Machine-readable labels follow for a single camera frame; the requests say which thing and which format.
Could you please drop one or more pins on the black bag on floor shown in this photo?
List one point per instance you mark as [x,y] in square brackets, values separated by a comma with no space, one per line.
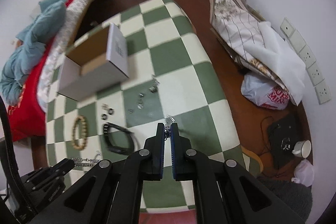
[283,134]

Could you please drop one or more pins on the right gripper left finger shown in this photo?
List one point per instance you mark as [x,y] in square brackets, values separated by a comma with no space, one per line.
[153,164]

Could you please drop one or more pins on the grey white patterned bedsheet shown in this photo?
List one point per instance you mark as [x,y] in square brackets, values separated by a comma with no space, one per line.
[75,12]

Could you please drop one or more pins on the white power strip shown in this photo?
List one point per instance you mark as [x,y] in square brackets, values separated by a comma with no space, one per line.
[314,72]

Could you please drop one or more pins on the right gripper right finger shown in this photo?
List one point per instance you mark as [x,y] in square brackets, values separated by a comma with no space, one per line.
[180,162]

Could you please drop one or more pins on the blue quilt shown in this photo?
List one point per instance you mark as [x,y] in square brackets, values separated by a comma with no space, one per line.
[35,42]

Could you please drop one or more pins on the small silver earrings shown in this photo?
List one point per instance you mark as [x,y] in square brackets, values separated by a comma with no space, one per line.
[140,94]

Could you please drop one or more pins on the open white cardboard box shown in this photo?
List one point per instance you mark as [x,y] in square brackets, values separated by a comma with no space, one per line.
[94,64]

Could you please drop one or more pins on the white red plastic bag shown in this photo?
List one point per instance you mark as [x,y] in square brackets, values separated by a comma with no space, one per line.
[264,92]

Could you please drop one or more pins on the white ceramic cup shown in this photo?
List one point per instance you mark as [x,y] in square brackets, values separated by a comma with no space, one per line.
[302,149]

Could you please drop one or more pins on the red blanket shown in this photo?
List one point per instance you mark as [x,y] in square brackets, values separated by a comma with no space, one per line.
[27,119]

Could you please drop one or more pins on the white translucent cloth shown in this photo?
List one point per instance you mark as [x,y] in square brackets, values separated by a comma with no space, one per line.
[277,55]

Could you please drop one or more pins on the floral fabric bundle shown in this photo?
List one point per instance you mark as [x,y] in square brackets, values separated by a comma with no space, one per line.
[235,23]

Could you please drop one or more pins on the green white checkered tablecloth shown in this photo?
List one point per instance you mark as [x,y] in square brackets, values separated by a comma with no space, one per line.
[161,41]

